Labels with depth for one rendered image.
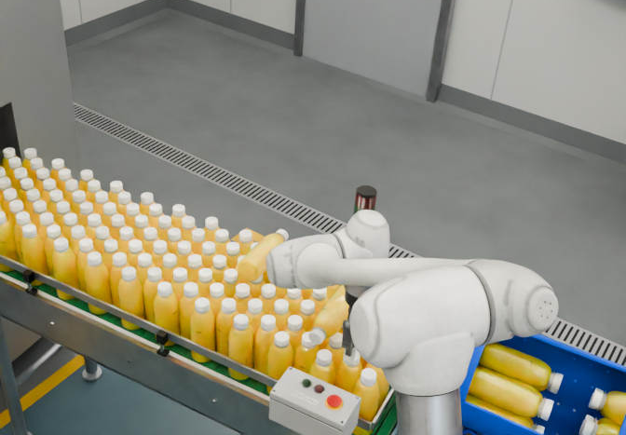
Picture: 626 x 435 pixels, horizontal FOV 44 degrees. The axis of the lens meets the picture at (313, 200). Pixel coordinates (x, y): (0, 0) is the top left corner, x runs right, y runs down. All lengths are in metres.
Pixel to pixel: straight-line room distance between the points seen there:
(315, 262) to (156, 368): 0.86
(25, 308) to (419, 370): 1.68
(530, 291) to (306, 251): 0.59
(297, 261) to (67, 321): 1.04
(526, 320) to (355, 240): 0.60
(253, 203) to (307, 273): 2.79
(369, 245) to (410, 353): 0.59
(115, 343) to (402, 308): 1.39
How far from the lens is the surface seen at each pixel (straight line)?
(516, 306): 1.22
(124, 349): 2.40
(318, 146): 4.98
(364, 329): 1.17
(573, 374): 2.17
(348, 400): 1.93
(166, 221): 2.44
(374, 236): 1.71
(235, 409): 2.26
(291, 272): 1.67
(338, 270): 1.57
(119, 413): 3.36
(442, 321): 1.17
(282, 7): 6.19
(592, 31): 5.14
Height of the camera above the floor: 2.55
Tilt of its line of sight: 35 degrees down
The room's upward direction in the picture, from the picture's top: 4 degrees clockwise
